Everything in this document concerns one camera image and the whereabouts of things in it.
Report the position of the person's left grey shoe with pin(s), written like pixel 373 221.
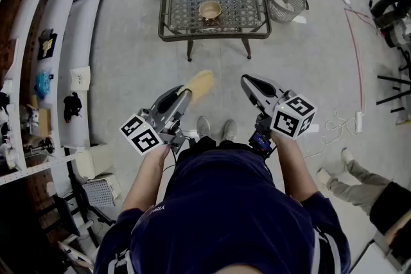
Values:
pixel 203 126

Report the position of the person's black trousers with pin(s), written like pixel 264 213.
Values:
pixel 205 145

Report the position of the person's grey shoe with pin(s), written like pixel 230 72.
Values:
pixel 230 130
pixel 203 126

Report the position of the person's left forearm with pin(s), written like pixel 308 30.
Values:
pixel 144 179

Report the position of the cardboard box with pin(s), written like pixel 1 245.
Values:
pixel 43 120

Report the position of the white paper sheet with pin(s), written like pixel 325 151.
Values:
pixel 80 78

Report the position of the blue plastic bag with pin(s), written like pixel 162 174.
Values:
pixel 43 85

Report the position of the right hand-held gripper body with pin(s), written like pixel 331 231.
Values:
pixel 289 118

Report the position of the person's right grey shoe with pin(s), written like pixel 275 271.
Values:
pixel 230 130

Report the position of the brown ceramic bowl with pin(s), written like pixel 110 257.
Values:
pixel 210 9

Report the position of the white plastic bin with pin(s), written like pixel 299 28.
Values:
pixel 93 162

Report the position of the black dumbbell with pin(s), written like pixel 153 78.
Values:
pixel 48 143

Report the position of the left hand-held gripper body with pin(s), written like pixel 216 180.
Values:
pixel 144 138

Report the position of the person's right forearm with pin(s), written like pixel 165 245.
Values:
pixel 292 167

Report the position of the black bag with yellow patch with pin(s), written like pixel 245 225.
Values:
pixel 47 45

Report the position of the grey slotted basket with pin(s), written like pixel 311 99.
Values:
pixel 282 14

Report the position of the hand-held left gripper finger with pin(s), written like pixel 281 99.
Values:
pixel 184 104
pixel 167 93

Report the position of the black tripod stand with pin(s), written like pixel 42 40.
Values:
pixel 393 78

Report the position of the black module with blue screen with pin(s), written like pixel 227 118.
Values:
pixel 260 141

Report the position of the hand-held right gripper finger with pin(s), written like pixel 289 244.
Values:
pixel 250 91
pixel 269 86

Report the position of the white perforated basket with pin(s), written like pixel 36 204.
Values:
pixel 101 192

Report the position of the black cloth bundle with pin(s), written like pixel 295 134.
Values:
pixel 72 106

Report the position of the white shelf rack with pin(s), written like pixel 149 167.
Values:
pixel 80 41

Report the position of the person's navy shirt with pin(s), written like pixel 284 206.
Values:
pixel 224 208

